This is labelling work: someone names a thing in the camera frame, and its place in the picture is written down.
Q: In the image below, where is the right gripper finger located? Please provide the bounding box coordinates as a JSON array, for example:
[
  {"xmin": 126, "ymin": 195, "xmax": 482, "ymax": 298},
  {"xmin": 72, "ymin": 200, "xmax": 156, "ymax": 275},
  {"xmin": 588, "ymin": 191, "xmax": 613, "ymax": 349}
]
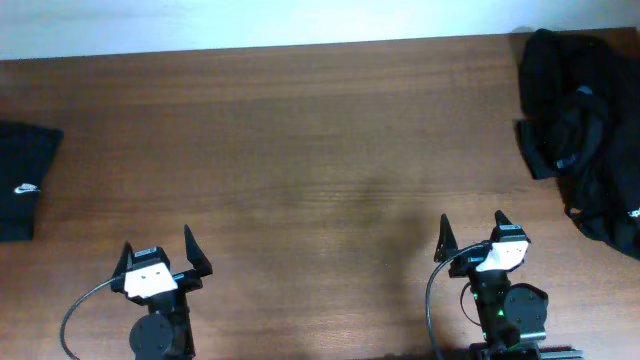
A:
[
  {"xmin": 494, "ymin": 210, "xmax": 513, "ymax": 228},
  {"xmin": 434, "ymin": 214, "xmax": 459, "ymax": 263}
]

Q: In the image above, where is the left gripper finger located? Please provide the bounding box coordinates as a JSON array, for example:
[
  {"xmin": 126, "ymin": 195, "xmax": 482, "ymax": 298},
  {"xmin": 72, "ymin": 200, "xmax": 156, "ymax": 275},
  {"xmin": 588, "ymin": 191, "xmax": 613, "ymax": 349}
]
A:
[
  {"xmin": 184, "ymin": 225, "xmax": 213, "ymax": 277},
  {"xmin": 112, "ymin": 242, "xmax": 133, "ymax": 278}
]

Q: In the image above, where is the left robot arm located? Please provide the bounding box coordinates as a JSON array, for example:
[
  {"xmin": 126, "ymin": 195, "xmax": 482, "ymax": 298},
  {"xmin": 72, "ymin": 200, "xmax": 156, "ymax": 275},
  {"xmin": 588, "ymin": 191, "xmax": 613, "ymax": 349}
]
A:
[{"xmin": 110, "ymin": 226, "xmax": 213, "ymax": 360}]

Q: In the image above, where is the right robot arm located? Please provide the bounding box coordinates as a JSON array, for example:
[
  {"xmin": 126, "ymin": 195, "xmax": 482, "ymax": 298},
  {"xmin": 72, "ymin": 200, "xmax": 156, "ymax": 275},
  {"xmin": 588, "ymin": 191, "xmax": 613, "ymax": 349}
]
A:
[{"xmin": 425, "ymin": 210, "xmax": 584, "ymax": 360}]

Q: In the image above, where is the folded black Nike garment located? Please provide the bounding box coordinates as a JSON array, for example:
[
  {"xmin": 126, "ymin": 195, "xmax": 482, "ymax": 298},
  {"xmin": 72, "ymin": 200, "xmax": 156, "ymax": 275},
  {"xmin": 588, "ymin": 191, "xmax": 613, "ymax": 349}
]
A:
[{"xmin": 1, "ymin": 120, "xmax": 64, "ymax": 242}]

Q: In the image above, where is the black clothes pile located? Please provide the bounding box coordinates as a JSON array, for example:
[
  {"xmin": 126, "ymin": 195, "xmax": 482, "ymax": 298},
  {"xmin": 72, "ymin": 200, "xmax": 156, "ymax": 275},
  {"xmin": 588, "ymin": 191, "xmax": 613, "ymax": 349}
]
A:
[{"xmin": 517, "ymin": 29, "xmax": 639, "ymax": 258}]

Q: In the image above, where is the right black camera cable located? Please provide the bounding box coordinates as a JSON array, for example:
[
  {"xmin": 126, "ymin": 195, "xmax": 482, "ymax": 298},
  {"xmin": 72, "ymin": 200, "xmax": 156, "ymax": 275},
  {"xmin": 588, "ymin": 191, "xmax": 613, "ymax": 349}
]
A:
[{"xmin": 424, "ymin": 243, "xmax": 489, "ymax": 360}]

